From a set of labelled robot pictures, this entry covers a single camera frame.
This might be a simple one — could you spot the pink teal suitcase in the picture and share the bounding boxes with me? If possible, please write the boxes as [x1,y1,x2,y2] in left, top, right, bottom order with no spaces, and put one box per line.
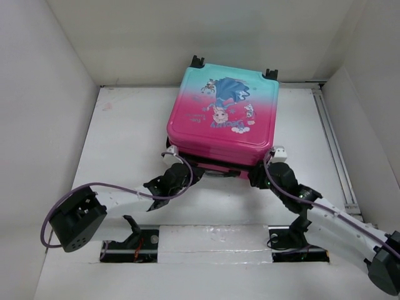
[166,56,279,179]

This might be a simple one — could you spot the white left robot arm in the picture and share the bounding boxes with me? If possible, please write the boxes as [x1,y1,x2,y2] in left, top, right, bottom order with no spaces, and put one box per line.
[43,162,204,253]

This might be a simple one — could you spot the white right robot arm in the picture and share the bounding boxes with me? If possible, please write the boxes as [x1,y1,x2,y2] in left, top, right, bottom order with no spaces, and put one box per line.
[248,161,399,296]

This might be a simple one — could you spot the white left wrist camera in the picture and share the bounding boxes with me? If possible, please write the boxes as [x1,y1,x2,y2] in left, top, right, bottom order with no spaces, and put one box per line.
[161,145,181,167]

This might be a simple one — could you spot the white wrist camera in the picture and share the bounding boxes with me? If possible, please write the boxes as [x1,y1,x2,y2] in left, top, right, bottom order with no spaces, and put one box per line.
[161,145,181,167]
[269,146,288,163]

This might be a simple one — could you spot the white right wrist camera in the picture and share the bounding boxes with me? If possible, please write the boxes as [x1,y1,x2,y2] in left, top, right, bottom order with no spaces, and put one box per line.
[269,146,288,163]

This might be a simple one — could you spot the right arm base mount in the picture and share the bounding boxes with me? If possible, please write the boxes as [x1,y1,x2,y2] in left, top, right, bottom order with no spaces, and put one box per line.
[266,216,330,263]

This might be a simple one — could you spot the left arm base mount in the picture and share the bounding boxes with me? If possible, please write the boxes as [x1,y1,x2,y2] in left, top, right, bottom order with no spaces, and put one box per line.
[99,215,159,264]

